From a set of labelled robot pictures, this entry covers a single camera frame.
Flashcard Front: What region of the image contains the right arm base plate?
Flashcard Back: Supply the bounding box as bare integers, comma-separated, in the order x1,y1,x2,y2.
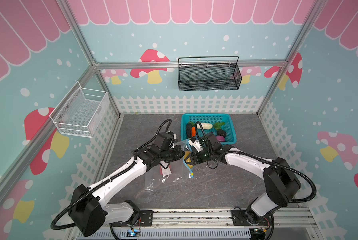
231,209,274,227

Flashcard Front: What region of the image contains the clear zip top bag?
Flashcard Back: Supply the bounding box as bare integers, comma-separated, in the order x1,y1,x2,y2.
144,140,194,192

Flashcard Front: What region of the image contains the purple onion toy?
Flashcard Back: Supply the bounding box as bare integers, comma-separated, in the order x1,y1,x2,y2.
216,136,226,142

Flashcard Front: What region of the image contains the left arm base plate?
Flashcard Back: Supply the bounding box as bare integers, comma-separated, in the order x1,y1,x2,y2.
112,211,154,228

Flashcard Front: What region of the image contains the yellow potato toy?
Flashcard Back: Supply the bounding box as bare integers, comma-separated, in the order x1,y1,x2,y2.
185,159,194,169

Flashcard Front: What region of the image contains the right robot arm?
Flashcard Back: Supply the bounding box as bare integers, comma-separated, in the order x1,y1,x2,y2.
188,133,317,226

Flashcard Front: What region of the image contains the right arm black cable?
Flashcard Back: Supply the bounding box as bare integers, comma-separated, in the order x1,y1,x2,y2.
194,121,317,204

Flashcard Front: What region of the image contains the dark avocado toy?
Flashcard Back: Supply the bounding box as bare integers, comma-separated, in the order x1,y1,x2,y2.
217,129,227,138

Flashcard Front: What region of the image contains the teal plastic basket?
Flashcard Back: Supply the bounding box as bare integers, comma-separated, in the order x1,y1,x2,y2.
181,114,237,145

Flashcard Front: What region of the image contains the white radish toy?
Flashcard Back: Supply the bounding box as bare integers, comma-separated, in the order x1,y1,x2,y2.
196,123,213,130

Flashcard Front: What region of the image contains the aluminium front rail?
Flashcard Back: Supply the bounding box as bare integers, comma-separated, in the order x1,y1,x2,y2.
69,206,318,230

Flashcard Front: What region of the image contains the white wire wall basket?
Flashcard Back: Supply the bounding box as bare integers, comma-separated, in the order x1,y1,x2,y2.
50,82,110,138

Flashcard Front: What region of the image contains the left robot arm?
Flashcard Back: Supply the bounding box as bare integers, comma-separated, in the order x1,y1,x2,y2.
51,131,185,237

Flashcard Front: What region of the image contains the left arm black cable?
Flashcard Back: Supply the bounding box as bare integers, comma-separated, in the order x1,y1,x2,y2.
50,118,173,231

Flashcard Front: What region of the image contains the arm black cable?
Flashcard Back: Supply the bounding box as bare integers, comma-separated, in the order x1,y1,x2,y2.
50,118,173,231
194,121,317,204

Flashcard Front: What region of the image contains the black mesh wall basket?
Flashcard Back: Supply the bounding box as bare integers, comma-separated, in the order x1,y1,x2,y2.
178,56,243,92

